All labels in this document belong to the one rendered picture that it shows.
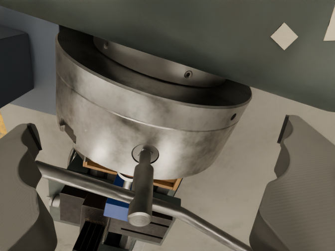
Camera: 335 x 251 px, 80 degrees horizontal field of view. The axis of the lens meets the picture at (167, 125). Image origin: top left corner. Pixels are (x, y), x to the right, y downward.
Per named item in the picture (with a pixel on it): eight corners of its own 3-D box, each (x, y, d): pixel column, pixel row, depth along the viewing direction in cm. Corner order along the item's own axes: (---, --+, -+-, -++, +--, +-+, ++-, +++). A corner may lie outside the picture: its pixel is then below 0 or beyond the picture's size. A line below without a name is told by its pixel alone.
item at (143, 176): (135, 142, 28) (122, 223, 18) (142, 131, 27) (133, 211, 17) (150, 148, 28) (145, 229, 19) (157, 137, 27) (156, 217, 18)
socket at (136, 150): (130, 143, 28) (127, 158, 25) (141, 126, 26) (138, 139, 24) (152, 152, 29) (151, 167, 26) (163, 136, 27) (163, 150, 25)
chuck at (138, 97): (93, 16, 44) (-8, 55, 18) (224, 57, 50) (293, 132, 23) (91, 33, 46) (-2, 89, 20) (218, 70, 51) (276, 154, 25)
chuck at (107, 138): (91, 33, 46) (-1, 89, 20) (218, 70, 51) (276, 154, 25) (88, 70, 51) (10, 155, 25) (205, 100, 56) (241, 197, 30)
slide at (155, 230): (66, 183, 77) (59, 192, 73) (173, 210, 81) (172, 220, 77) (65, 210, 86) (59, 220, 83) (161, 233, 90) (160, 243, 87)
